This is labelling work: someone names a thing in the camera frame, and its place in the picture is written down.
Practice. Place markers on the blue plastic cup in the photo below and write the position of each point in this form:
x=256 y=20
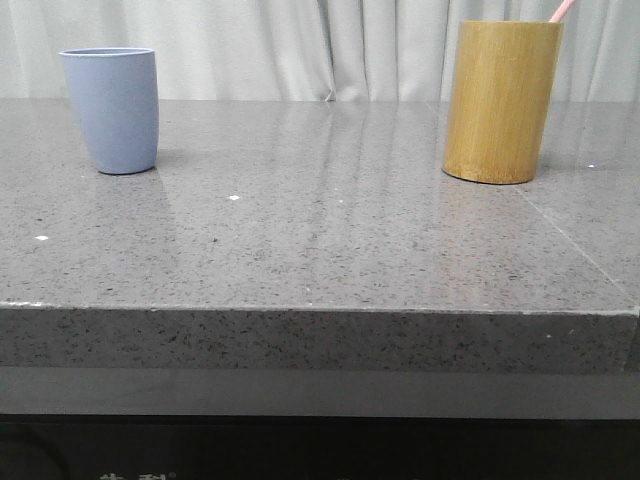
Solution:
x=114 y=93

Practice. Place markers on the pink chopstick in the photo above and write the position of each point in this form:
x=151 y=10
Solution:
x=561 y=11

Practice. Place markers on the pale green curtain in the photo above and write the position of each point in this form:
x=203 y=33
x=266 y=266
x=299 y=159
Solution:
x=255 y=50

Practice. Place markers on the bamboo cylindrical holder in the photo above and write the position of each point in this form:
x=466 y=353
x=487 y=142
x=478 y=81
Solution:
x=503 y=77

